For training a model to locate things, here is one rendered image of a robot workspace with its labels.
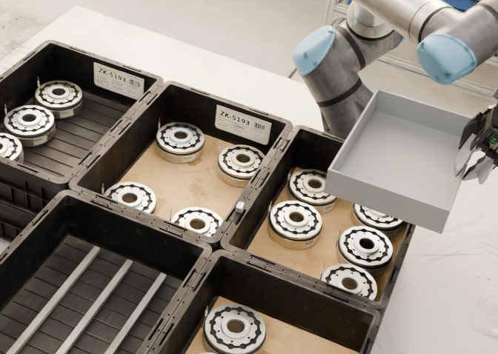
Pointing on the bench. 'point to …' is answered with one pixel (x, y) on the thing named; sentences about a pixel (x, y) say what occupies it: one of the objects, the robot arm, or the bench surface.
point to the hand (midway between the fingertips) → (464, 169)
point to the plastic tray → (401, 161)
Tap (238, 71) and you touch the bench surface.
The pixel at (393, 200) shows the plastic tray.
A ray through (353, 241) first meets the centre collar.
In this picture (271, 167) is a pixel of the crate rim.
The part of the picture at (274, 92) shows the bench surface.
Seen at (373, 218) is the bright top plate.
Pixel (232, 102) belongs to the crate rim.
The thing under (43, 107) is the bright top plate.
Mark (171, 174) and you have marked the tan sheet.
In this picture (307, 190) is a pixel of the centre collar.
